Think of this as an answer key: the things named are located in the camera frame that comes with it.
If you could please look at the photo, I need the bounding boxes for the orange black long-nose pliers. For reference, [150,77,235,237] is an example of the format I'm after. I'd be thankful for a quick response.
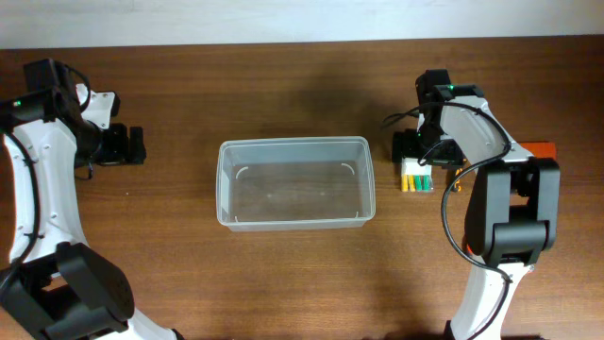
[446,167,463,193]

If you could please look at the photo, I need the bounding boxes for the clear plastic storage box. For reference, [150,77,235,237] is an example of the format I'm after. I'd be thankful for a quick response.
[216,136,377,232]

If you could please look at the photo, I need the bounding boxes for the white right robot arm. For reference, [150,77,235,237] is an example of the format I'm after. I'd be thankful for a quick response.
[407,94,561,339]

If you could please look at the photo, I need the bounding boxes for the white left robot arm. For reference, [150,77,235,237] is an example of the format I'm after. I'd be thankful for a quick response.
[1,84,181,339]

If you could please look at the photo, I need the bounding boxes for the orange scraper wooden handle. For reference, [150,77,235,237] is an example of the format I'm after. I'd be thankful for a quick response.
[520,142,558,160]

